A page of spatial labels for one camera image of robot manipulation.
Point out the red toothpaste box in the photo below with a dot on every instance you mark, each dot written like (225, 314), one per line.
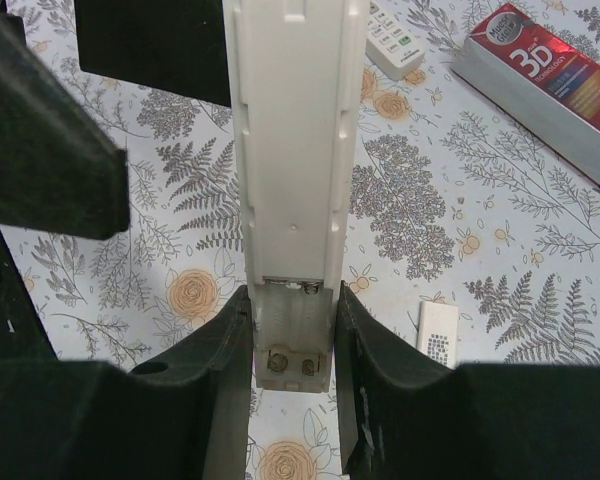
(542, 82)

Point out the floral table mat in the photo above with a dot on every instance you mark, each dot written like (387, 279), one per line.
(452, 202)

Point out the white air conditioner remote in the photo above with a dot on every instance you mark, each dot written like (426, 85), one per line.
(390, 45)

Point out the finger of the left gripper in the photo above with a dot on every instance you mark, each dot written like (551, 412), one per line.
(58, 171)
(176, 45)

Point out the white remote control back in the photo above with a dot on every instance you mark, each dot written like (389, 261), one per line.
(295, 73)

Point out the white battery cover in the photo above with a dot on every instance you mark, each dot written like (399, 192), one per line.
(438, 332)

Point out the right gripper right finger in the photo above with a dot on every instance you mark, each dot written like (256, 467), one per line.
(402, 415)

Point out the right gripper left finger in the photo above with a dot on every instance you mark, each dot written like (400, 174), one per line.
(183, 414)

